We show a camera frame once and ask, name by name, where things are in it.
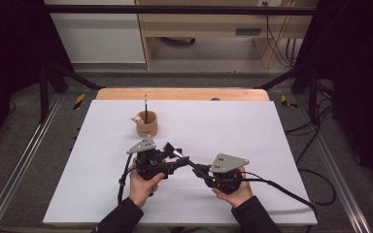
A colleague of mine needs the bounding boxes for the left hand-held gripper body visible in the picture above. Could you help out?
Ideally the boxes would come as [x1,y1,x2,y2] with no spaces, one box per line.
[125,137,178,182]

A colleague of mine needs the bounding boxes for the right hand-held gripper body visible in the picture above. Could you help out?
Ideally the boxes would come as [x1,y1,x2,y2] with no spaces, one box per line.
[204,153,251,195]

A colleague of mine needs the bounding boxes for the tan cup with animal figure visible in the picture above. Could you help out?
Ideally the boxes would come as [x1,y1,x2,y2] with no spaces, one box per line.
[131,110,159,138]

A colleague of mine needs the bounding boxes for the person's right hand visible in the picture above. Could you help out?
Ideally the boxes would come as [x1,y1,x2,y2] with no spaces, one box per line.
[212,166,254,209]

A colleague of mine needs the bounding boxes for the person's left hand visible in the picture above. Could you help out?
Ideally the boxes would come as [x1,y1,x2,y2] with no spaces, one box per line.
[128,158,166,209]

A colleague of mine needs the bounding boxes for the white table cover board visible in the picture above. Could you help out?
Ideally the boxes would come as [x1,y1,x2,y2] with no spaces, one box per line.
[42,99,319,226]

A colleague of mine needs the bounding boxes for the wooden table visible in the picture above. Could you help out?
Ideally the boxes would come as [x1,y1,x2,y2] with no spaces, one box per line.
[95,87,271,102]

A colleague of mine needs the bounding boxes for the yellow clamp left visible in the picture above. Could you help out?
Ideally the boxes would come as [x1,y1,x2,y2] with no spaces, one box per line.
[73,93,86,111]

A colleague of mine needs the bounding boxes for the yellow clamp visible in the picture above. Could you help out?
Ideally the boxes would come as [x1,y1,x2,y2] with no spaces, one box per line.
[280,94,299,110]
[73,93,86,111]

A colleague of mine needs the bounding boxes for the yellow clamp right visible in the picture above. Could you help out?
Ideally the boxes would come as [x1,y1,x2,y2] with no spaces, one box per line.
[280,94,299,110]

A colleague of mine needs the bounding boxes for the light wooden shelf unit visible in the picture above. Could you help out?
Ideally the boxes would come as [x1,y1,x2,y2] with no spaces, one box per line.
[135,0,319,70]

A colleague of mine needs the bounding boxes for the white cabinet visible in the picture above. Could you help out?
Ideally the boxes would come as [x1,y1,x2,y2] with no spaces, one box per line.
[45,0,147,64]

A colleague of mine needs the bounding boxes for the black curtain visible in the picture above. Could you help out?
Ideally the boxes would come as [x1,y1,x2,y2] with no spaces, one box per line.
[0,0,76,156]
[295,0,373,198]

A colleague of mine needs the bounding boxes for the right hand-held gripper cable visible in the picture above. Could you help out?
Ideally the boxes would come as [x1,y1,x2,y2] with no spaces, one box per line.
[239,168,337,233]

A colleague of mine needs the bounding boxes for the black floor cables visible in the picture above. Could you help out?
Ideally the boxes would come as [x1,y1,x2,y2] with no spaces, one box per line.
[285,81,336,166]

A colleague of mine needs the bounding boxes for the metal floor rail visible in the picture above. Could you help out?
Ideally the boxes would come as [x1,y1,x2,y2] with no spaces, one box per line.
[295,96,372,233]
[0,93,62,233]

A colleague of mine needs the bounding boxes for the black frame stand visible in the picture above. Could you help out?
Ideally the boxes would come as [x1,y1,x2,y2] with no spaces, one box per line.
[255,62,320,124]
[38,61,106,124]

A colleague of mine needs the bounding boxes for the black horizontal frame bar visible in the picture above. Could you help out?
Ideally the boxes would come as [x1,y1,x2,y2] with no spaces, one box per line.
[43,4,317,17]

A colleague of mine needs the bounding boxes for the black cable bundle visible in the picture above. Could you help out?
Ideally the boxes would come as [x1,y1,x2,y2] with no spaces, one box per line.
[261,1,298,68]

